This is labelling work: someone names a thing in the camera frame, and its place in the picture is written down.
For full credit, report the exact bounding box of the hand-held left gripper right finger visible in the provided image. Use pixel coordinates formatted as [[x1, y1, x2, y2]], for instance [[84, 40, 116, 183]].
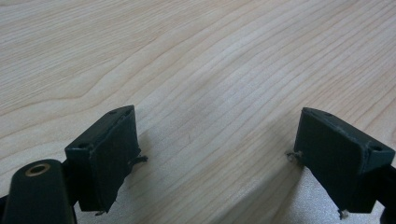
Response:
[[286, 106, 396, 220]]

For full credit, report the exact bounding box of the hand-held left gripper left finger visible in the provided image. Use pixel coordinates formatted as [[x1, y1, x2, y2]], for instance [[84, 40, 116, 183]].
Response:
[[64, 105, 149, 217]]

